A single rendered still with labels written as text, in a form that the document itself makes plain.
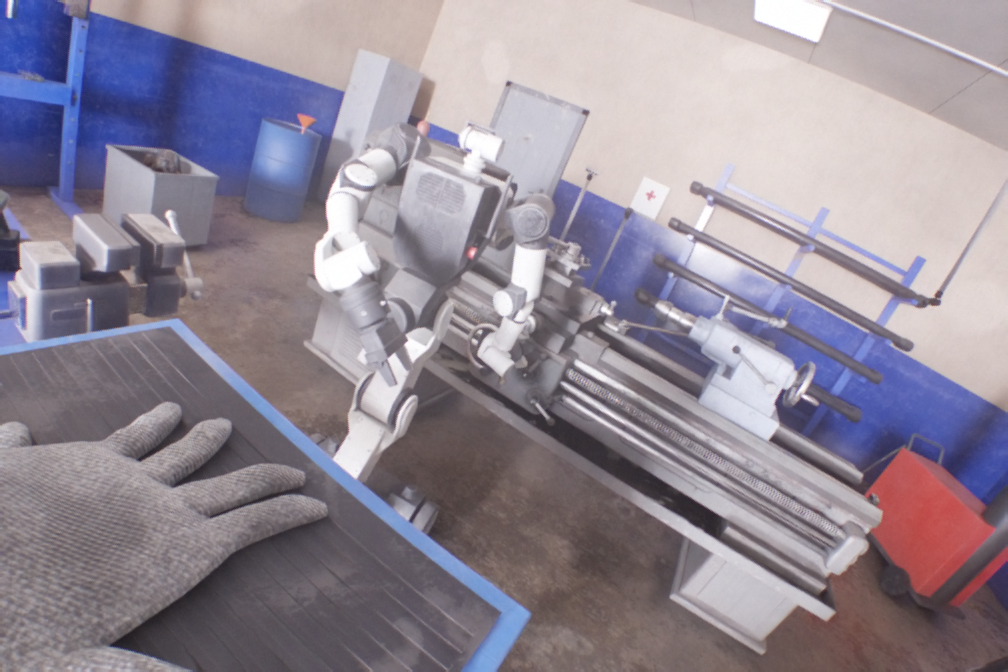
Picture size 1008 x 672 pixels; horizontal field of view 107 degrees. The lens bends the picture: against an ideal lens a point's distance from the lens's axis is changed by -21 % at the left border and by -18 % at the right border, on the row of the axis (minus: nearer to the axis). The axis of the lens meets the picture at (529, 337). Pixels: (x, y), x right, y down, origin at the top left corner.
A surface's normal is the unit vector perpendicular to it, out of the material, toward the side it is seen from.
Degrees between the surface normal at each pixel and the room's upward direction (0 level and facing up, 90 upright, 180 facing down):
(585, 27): 90
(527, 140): 90
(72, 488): 8
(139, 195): 90
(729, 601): 90
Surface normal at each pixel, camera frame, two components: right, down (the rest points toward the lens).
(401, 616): 0.39, -0.85
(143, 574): 0.64, -0.71
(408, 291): 0.07, -0.39
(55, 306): 0.84, 0.46
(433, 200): -0.16, 0.35
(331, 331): -0.41, 0.18
